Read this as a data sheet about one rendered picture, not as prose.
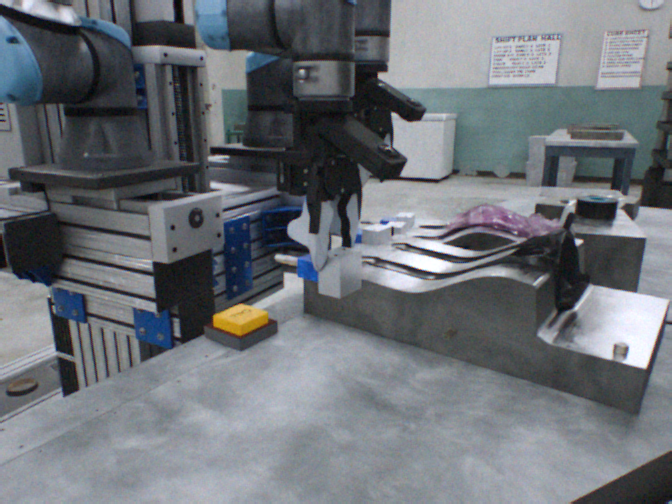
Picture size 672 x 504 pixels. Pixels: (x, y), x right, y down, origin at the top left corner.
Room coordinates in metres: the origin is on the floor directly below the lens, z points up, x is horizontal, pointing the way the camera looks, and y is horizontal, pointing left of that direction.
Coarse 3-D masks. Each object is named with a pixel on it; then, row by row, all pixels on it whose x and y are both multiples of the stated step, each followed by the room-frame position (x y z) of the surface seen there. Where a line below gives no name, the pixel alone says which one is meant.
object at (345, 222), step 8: (336, 200) 0.69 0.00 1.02; (344, 200) 0.68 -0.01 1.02; (352, 200) 0.68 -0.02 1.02; (336, 208) 0.69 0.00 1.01; (344, 208) 0.67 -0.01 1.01; (352, 208) 0.68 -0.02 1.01; (336, 216) 0.70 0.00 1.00; (344, 216) 0.67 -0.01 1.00; (352, 216) 0.68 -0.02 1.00; (336, 224) 0.70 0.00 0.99; (344, 224) 0.68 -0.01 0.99; (352, 224) 0.68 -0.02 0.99; (336, 232) 0.70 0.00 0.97; (344, 232) 0.68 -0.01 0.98; (352, 232) 0.68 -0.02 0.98; (344, 240) 0.68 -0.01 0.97; (352, 240) 0.68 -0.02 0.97
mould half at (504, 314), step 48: (576, 240) 0.81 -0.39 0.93; (384, 288) 0.73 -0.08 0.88; (432, 288) 0.69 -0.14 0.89; (480, 288) 0.64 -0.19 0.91; (528, 288) 0.61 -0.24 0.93; (384, 336) 0.73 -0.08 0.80; (432, 336) 0.68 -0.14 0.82; (480, 336) 0.64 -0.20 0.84; (528, 336) 0.61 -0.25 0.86; (576, 336) 0.61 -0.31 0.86; (624, 336) 0.61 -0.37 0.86; (576, 384) 0.57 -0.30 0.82; (624, 384) 0.54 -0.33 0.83
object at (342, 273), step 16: (288, 256) 0.71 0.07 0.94; (304, 256) 0.68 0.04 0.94; (336, 256) 0.64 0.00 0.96; (352, 256) 0.65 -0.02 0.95; (304, 272) 0.66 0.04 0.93; (320, 272) 0.64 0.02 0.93; (336, 272) 0.63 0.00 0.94; (352, 272) 0.65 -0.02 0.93; (320, 288) 0.64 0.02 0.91; (336, 288) 0.63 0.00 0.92; (352, 288) 0.65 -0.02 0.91
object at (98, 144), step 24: (72, 120) 0.88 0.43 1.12; (96, 120) 0.87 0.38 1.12; (120, 120) 0.89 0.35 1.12; (72, 144) 0.86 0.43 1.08; (96, 144) 0.87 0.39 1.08; (120, 144) 0.88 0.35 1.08; (144, 144) 0.92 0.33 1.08; (72, 168) 0.86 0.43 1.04; (96, 168) 0.85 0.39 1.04; (120, 168) 0.87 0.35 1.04
